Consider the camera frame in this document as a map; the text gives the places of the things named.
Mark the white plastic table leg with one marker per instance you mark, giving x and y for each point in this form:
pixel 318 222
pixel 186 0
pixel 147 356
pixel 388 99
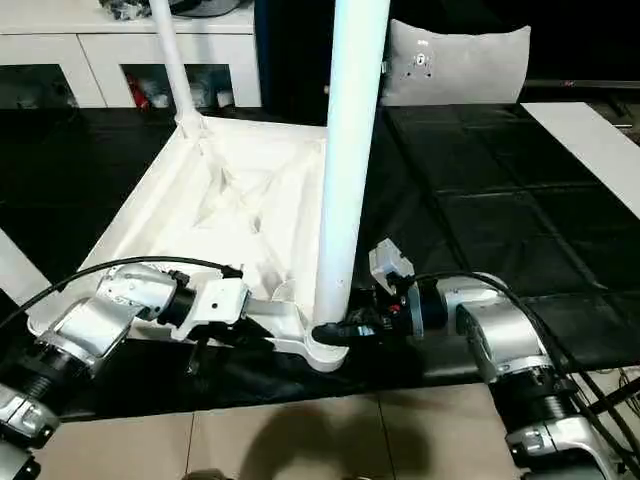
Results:
pixel 350 150
pixel 172 60
pixel 17 265

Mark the small white jar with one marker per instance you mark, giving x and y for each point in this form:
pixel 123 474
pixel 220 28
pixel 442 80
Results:
pixel 199 95
pixel 161 100
pixel 222 97

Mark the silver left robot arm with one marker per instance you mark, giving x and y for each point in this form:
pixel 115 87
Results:
pixel 100 320

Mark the dark clutter pile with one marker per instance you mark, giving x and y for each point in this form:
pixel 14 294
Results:
pixel 125 9

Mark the black work mat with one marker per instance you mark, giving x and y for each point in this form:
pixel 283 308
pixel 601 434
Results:
pixel 500 200

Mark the white plastic table top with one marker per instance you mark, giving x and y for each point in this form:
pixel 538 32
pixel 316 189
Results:
pixel 150 190

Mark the white sideboard with glass doors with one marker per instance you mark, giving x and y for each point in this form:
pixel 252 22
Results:
pixel 75 45

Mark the grey cushion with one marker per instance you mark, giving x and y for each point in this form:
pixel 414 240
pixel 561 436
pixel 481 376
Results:
pixel 475 70

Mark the black furniture with gold label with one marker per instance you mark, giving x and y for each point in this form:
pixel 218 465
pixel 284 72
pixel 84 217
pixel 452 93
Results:
pixel 290 50

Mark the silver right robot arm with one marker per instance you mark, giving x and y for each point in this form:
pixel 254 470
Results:
pixel 510 330

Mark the black metal floor bar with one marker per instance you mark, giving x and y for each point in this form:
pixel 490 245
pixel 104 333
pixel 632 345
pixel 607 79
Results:
pixel 615 397

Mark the grey rounded bag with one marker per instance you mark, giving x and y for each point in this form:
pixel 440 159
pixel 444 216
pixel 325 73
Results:
pixel 205 6

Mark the white flat board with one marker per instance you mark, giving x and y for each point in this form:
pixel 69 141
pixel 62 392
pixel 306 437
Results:
pixel 590 145

